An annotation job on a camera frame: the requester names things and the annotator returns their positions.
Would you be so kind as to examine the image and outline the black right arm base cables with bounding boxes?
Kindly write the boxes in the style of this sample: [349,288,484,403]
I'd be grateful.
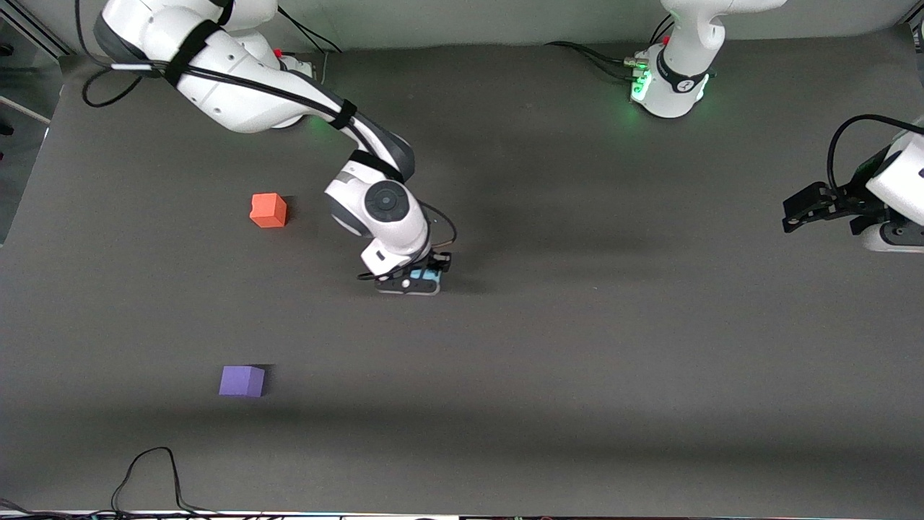
[277,7,344,80]

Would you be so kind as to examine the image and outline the purple foam block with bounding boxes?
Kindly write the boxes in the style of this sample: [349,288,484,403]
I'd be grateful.
[219,365,266,398]

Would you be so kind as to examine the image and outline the black cable on table edge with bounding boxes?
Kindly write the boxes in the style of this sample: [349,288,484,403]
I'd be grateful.
[0,446,239,520]

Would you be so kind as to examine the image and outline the black right arm wrist cable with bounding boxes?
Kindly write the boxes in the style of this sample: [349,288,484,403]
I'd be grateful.
[75,0,458,281]

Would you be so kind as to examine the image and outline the aluminium frame profile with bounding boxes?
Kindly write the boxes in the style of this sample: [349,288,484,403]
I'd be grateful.
[0,13,74,60]

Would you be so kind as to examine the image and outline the black left arm wrist cable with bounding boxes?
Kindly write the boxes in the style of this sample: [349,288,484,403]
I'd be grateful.
[827,113,924,190]

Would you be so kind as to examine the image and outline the black arm wrist cable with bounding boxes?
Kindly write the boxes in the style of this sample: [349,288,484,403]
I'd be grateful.
[827,113,924,190]
[75,0,458,281]

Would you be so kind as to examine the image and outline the black left arm base cables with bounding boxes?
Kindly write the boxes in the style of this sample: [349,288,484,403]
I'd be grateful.
[544,14,676,82]

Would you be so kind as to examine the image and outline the black arm base cables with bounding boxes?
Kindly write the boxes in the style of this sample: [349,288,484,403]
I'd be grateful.
[277,7,344,80]
[544,14,676,82]

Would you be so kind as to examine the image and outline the orange foam block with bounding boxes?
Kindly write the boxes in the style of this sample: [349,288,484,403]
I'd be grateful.
[250,193,288,229]

